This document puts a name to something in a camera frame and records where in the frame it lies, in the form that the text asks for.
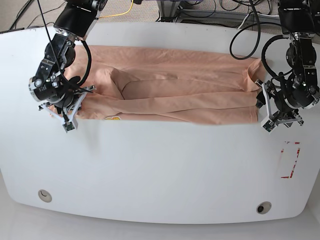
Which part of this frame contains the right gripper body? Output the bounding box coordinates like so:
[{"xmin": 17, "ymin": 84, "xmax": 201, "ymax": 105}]
[{"xmin": 28, "ymin": 75, "xmax": 80, "ymax": 108}]

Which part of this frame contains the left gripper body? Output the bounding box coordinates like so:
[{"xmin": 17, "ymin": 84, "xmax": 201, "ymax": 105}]
[{"xmin": 273, "ymin": 82, "xmax": 320, "ymax": 112}]

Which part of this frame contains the peach t-shirt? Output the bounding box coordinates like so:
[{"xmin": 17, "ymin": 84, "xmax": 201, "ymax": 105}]
[{"xmin": 76, "ymin": 45, "xmax": 266, "ymax": 125}]

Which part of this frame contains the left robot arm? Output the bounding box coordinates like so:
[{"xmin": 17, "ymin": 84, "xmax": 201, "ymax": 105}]
[{"xmin": 261, "ymin": 0, "xmax": 320, "ymax": 113}]

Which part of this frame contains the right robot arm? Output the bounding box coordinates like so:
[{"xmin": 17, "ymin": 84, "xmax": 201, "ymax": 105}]
[{"xmin": 28, "ymin": 0, "xmax": 107, "ymax": 112}]

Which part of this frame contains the red tape rectangle marking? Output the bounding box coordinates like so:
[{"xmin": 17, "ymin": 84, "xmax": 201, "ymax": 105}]
[{"xmin": 277, "ymin": 141, "xmax": 301, "ymax": 179}]

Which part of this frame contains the right table grommet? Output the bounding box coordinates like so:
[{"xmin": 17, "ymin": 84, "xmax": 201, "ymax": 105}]
[{"xmin": 256, "ymin": 201, "xmax": 272, "ymax": 215}]

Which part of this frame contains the table grommet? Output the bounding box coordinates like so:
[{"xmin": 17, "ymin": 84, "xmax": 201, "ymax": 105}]
[
  {"xmin": 256, "ymin": 201, "xmax": 272, "ymax": 215},
  {"xmin": 38, "ymin": 189, "xmax": 52, "ymax": 203}
]

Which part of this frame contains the left table grommet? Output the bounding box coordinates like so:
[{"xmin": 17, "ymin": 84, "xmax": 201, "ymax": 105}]
[{"xmin": 38, "ymin": 189, "xmax": 52, "ymax": 203}]

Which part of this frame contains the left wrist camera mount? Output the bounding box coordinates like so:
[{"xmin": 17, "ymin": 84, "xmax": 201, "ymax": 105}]
[{"xmin": 255, "ymin": 79, "xmax": 304, "ymax": 133}]

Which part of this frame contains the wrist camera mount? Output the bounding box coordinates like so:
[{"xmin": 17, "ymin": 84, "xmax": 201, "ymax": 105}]
[
  {"xmin": 38, "ymin": 85, "xmax": 96, "ymax": 132},
  {"xmin": 255, "ymin": 79, "xmax": 304, "ymax": 133}
]

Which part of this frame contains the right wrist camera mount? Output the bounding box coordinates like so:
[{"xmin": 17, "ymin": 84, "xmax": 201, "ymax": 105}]
[{"xmin": 38, "ymin": 85, "xmax": 96, "ymax": 132}]

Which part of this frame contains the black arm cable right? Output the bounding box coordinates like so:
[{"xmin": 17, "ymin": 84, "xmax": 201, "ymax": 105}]
[{"xmin": 37, "ymin": 0, "xmax": 92, "ymax": 93}]

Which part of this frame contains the white cable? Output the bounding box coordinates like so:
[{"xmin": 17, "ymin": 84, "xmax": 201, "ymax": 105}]
[{"xmin": 238, "ymin": 11, "xmax": 281, "ymax": 29}]

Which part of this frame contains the yellow cable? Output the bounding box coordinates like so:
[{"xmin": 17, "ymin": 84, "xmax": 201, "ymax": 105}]
[{"xmin": 99, "ymin": 0, "xmax": 133, "ymax": 20}]

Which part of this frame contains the aluminium frame stand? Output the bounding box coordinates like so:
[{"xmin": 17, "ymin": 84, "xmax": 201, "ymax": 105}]
[{"xmin": 156, "ymin": 0, "xmax": 182, "ymax": 23}]

